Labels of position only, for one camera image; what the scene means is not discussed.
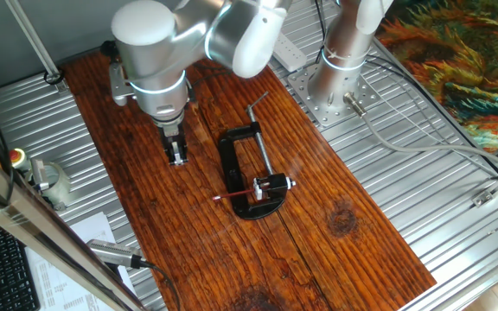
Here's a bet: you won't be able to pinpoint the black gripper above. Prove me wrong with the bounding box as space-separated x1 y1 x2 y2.
157 123 188 168

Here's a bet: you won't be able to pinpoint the red pencil with eraser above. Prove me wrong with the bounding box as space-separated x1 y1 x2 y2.
212 186 257 202

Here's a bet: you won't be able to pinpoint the black pencil sharpener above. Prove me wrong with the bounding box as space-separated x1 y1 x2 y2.
252 172 297 202

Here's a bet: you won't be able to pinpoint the black C-clamp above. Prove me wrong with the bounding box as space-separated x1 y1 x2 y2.
217 90 291 221

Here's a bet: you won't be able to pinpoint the brown wooden board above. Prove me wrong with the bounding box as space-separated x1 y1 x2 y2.
61 8 438 311

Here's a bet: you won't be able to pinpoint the white power strip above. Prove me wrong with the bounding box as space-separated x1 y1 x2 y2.
272 32 309 73

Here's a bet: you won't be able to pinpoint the red emergency stop button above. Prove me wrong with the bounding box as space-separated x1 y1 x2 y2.
9 148 32 174

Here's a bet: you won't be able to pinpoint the printed paper sheets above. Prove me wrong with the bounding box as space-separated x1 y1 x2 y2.
23 211 140 311

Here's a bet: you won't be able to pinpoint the black keyboard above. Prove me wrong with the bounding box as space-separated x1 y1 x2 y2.
0 209 42 311

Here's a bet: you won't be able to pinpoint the colourful painted cloth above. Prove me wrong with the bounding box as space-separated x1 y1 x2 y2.
376 0 498 152

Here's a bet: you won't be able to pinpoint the wrist camera on silver bracket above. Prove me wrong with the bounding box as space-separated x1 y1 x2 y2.
101 41 136 107

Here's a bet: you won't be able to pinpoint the black camera cable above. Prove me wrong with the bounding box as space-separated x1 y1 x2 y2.
143 258 182 311

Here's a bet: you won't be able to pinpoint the silver metal bracket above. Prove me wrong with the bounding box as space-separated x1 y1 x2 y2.
29 157 51 192

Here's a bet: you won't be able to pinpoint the steel frame bar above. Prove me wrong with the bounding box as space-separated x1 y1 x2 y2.
0 137 146 311

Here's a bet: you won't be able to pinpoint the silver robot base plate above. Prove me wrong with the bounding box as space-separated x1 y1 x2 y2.
286 62 382 129

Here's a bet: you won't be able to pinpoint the aluminium frame post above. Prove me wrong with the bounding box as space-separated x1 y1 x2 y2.
4 0 71 94

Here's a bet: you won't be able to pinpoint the thick grey cable with connector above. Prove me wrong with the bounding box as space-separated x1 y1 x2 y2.
342 92 498 174

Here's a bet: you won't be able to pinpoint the black base cable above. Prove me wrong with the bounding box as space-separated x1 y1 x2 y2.
313 0 498 178

